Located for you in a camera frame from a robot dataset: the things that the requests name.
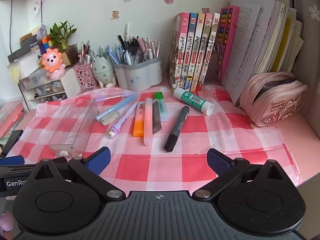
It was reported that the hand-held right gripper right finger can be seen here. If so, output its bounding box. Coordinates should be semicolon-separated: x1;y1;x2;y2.
193;148;286;200

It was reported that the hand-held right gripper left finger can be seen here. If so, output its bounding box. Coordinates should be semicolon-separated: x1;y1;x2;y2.
32;147;126;201

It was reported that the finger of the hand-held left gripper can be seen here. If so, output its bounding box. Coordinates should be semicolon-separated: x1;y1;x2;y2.
0;156;38;174
0;130;23;158

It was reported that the clear plastic pen tray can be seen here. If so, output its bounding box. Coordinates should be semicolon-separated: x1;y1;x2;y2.
47;99;99;158

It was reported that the purple cartoon pen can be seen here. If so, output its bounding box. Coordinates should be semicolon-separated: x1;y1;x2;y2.
106;102;138;139

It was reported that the orange highlighter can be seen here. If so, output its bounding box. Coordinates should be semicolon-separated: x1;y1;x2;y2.
133;102;146;137

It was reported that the black marker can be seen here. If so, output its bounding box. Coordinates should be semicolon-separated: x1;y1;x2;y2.
164;106;190;152

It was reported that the light blue pen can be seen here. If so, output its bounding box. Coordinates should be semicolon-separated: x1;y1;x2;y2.
96;94;137;126

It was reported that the peach highlighter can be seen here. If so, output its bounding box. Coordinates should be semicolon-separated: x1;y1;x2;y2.
143;97;153;146

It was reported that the thin purple mechanical pencil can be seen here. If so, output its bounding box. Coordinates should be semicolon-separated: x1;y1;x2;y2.
94;92;137;102

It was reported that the clear pencil lead case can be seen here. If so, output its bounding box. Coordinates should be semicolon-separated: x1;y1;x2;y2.
152;99;162;135

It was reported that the green capped marker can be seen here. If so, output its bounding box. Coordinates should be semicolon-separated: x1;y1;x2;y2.
154;91;168;123

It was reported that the flat pink book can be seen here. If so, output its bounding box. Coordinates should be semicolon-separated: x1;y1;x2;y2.
0;102;25;138

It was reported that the small white plastic piece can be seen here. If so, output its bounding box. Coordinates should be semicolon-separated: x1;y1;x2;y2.
59;150;82;157

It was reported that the pink checkered tablecloth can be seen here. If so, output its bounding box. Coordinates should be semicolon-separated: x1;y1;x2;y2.
5;85;302;188

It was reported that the clear plastic storage box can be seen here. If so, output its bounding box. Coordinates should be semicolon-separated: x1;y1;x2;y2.
19;67;53;83

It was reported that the green label glue stick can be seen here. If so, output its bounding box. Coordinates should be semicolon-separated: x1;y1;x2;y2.
173;87;215;116

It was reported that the white cardboard box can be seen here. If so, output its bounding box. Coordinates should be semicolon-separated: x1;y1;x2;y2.
6;54;43;80

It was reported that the white drawer organizer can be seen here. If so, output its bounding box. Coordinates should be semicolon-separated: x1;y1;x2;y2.
18;67;83;105

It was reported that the pink pencil pouch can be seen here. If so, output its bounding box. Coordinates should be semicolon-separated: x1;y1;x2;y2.
244;71;310;128

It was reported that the pink perforated pen holder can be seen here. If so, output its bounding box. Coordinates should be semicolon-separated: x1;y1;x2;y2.
73;62;100;90

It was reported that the pink lion toy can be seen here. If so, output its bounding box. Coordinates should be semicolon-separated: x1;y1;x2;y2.
41;48;66;80

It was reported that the green egg shaped pen holder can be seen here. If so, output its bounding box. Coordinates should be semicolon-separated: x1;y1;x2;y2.
92;54;117;88

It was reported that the stack of dark boxes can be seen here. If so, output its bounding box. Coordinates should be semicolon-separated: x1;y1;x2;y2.
7;32;42;63

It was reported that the flower shaped white pen holder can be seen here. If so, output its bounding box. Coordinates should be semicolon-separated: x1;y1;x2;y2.
113;55;162;92

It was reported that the colourful puzzle cube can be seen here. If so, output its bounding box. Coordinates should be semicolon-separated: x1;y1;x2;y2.
38;37;54;53

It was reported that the comic book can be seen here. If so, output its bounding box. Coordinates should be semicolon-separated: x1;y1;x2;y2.
202;12;221;85
190;13;206;92
167;12;191;92
182;12;199;90
196;14;213;92

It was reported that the bunch of pens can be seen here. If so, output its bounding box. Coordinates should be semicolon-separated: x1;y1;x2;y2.
115;23;161;64
79;39;97;65
99;45;113;60

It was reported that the purple hanging charm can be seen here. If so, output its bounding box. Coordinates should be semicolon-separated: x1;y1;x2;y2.
34;0;48;42

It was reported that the black magnifying glass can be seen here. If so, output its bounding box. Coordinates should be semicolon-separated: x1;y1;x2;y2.
127;42;145;65

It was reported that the potted bamboo plant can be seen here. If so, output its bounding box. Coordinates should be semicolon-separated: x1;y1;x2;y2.
47;20;79;67

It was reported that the row of paper workbooks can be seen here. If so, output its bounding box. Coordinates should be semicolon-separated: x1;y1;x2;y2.
221;0;305;106

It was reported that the pink abacus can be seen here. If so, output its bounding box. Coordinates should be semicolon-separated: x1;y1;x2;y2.
215;5;240;82

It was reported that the black wall cable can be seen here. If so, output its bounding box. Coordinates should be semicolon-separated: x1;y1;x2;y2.
9;0;18;54

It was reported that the pink flower wall sticker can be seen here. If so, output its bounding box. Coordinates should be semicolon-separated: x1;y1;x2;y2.
308;4;320;20

